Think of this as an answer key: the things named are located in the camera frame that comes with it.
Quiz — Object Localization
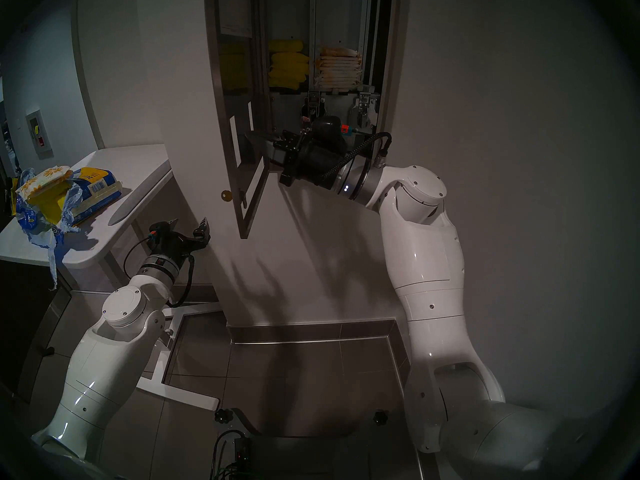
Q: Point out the chrome dispenser lever mechanism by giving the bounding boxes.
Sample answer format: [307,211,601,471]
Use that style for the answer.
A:
[300,91,326,122]
[350,86,378,130]

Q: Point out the stainless steel dispenser cabinet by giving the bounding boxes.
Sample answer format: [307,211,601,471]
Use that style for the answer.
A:
[252,0,403,171]

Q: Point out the white pad orange flower print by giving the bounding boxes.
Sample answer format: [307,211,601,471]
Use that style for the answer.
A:
[16,165,73,200]

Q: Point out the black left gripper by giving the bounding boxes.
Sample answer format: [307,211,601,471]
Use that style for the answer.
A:
[150,217,211,265]

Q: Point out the thin black cable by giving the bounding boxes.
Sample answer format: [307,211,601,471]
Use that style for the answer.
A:
[122,236,153,280]

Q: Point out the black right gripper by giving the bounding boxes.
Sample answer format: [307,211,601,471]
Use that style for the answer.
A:
[273,130,351,187]

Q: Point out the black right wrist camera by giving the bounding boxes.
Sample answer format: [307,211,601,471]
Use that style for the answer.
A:
[311,115,355,141]

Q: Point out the black power box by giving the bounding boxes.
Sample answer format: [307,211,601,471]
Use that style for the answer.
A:
[210,429,256,480]

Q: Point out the white table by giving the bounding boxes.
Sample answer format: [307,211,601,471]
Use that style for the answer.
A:
[0,144,222,412]

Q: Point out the thick black cable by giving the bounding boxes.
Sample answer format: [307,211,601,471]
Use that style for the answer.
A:
[167,254,196,307]

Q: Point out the black yellow packet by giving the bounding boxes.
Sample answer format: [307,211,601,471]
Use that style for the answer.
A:
[5,176,21,217]

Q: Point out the blue pad package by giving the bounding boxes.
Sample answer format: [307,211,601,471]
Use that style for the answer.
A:
[15,166,123,290]

